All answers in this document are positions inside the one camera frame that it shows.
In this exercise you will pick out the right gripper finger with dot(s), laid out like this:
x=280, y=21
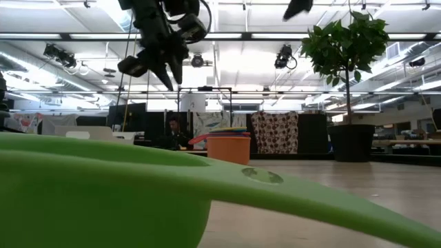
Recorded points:
x=299, y=7

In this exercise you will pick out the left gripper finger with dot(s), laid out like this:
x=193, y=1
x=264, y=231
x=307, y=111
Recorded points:
x=163, y=70
x=177, y=62

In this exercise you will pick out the red measuring cup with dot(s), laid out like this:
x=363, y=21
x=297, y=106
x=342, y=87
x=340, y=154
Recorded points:
x=198, y=138

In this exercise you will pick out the yellow measuring cup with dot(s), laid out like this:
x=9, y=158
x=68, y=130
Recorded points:
x=227, y=129

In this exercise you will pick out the orange measuring cup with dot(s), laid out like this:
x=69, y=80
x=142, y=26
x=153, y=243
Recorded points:
x=229, y=151

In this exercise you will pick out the green measuring cup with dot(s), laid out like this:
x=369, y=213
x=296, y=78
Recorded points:
x=103, y=193

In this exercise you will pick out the white plastic basket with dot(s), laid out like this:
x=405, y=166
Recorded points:
x=100, y=132

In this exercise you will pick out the round black ceiling spotlight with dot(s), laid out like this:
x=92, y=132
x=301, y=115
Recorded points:
x=197, y=61

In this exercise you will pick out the person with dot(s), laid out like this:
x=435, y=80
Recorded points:
x=174, y=125

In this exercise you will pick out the black monitor screen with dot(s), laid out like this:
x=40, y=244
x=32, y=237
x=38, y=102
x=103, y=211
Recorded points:
x=131, y=117

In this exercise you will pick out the green potted tree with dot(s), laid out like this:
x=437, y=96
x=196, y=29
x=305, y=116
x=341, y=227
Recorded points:
x=344, y=44

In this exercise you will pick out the leaf print banner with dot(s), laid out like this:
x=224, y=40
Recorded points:
x=213, y=120

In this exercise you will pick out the white ceiling air vent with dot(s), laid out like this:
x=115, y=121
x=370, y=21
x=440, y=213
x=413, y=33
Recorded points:
x=392, y=51

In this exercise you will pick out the grey cloth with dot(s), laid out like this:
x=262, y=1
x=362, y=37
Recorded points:
x=58, y=122

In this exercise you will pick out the brown dotted cloth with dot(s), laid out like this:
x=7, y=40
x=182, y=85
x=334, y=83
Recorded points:
x=274, y=132

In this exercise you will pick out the black partition panel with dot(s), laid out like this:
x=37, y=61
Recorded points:
x=311, y=134

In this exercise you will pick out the black plant pot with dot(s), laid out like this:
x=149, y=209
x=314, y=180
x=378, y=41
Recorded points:
x=351, y=143

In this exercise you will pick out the colourful floral cloth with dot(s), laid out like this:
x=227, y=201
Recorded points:
x=24, y=122

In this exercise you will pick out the wooden side table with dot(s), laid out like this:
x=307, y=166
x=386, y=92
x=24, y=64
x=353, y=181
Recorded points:
x=413, y=141

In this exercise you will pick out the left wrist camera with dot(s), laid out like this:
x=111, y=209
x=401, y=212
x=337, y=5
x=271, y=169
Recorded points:
x=193, y=29

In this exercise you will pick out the black aluminium table frame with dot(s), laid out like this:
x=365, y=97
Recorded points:
x=296, y=156

